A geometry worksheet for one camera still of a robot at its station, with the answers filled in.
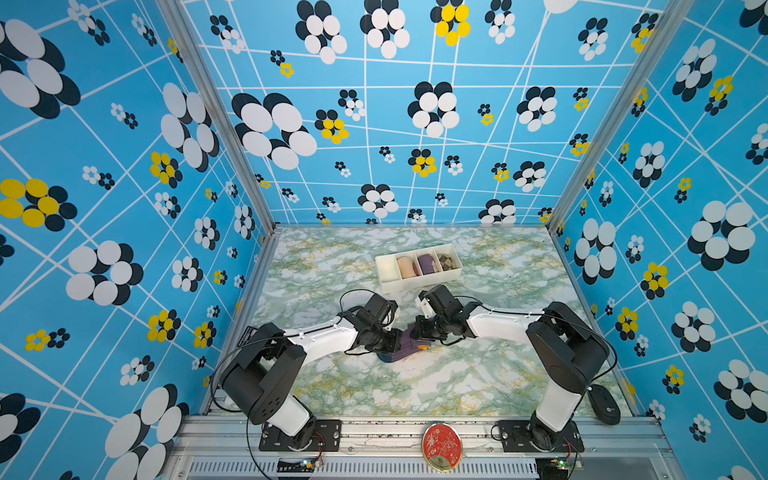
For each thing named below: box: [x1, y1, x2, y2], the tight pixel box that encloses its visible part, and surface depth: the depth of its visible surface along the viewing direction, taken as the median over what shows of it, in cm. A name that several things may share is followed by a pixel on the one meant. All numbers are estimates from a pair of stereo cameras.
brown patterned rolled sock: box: [439, 254, 457, 271], surface depth 104 cm
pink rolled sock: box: [396, 256, 421, 279], surface depth 103 cm
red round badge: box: [422, 423, 463, 473], surface depth 71 cm
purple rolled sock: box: [417, 254, 435, 275], surface depth 106 cm
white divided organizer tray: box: [375, 243, 463, 294], surface depth 104 cm
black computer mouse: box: [588, 384, 621, 425], surface depth 78 cm
